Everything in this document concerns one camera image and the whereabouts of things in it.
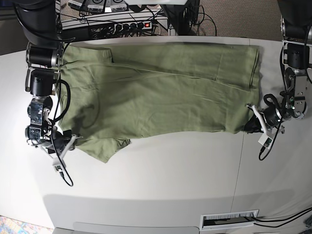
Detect black cables at table corner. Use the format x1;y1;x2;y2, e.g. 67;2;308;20
253;208;312;229

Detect table cable grommet slot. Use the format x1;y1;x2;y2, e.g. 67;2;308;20
199;210;259;231

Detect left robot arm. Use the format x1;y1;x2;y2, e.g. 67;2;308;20
244;0;312;133

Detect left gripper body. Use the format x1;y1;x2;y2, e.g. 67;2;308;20
246;103;283;136

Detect black power strip red switch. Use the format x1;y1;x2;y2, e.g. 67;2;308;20
87;21;153;37

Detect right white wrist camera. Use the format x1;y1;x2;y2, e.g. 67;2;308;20
52;158;64;173

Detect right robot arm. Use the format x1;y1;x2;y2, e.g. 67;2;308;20
14;0;261;163

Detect black camera cable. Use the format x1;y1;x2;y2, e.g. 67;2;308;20
258;117;285;161
50;131;74;188

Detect green T-shirt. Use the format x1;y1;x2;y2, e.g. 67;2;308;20
58;43;259;162

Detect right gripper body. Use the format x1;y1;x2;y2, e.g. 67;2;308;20
39;133;82;167

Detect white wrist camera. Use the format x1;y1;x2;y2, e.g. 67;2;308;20
258;133;274;149
52;158;64;173

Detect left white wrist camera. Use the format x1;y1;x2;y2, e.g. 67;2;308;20
258;133;274;149

